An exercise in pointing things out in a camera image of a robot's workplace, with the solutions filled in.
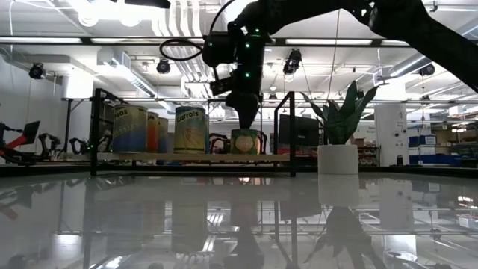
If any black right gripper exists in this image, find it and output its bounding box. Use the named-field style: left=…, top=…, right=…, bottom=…
left=226, top=55, right=265, bottom=130

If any short green-label tin can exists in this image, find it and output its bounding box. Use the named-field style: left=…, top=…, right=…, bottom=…
left=230, top=128, right=261, bottom=155

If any Carrots tin can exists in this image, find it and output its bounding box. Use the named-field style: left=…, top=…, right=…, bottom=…
left=173, top=105, right=210, bottom=155

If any Apple tin can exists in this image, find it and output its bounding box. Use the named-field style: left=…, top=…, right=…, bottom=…
left=146, top=111, right=161, bottom=154

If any Peas tin can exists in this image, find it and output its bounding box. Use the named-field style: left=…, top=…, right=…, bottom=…
left=111, top=104, right=149, bottom=154

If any blue storage bin shelf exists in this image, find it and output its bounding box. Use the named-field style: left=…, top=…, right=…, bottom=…
left=408, top=134, right=466, bottom=166

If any black computer monitor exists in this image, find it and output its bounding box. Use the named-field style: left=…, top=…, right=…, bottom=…
left=279, top=113, right=321, bottom=148

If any black ceiling spotlight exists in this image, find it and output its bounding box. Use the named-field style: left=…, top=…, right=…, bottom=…
left=418, top=62, right=437, bottom=78
left=28, top=62, right=46, bottom=81
left=155, top=58, right=172, bottom=75
left=282, top=47, right=303, bottom=77

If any green snake plant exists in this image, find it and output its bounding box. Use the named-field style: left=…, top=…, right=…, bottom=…
left=300, top=80, right=380, bottom=146

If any white plant pot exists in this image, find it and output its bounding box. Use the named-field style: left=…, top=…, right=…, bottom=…
left=317, top=144, right=359, bottom=176

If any red and black background robot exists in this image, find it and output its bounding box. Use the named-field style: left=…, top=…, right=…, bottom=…
left=0, top=120, right=42, bottom=167

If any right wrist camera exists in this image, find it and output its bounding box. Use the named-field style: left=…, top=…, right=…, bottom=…
left=208, top=75, right=237, bottom=97

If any black wire rack frame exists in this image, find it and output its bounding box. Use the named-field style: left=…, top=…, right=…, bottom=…
left=89, top=88, right=298, bottom=179

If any white ventilation duct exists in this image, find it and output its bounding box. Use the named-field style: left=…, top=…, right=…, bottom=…
left=96, top=49, right=160, bottom=99

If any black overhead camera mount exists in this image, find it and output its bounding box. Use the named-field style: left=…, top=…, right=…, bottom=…
left=124, top=0, right=172, bottom=10

